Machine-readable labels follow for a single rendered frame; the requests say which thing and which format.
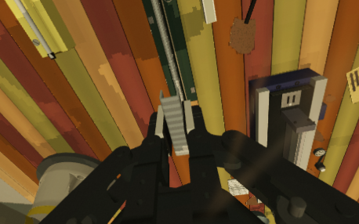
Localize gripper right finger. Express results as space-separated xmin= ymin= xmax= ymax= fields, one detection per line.
xmin=183 ymin=99 xmax=359 ymax=224

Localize yellow block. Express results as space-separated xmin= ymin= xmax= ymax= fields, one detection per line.
xmin=4 ymin=0 xmax=77 ymax=60

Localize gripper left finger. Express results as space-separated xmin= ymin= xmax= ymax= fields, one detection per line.
xmin=39 ymin=104 xmax=171 ymax=224

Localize beige flat sheet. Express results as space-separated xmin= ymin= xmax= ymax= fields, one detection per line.
xmin=0 ymin=182 xmax=36 ymax=224

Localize brown cork pad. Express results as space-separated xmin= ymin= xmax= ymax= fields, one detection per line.
xmin=228 ymin=16 xmax=257 ymax=56

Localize blue and white strip stand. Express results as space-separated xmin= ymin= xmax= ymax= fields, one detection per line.
xmin=248 ymin=67 xmax=328 ymax=172

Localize white block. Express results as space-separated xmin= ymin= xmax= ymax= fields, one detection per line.
xmin=201 ymin=0 xmax=218 ymax=25

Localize grey staple strip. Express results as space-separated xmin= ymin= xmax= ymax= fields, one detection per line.
xmin=159 ymin=89 xmax=190 ymax=157

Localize black stick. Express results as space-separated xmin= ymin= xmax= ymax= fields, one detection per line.
xmin=244 ymin=0 xmax=258 ymax=25

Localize white rod with black tip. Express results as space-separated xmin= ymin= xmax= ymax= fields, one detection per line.
xmin=13 ymin=0 xmax=57 ymax=60

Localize grey stapler rail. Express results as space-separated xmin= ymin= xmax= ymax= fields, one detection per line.
xmin=150 ymin=0 xmax=185 ymax=101

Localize white lined paper slip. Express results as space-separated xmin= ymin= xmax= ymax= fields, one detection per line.
xmin=227 ymin=178 xmax=250 ymax=197

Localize dark green stapler body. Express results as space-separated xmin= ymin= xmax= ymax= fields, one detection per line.
xmin=141 ymin=0 xmax=199 ymax=103

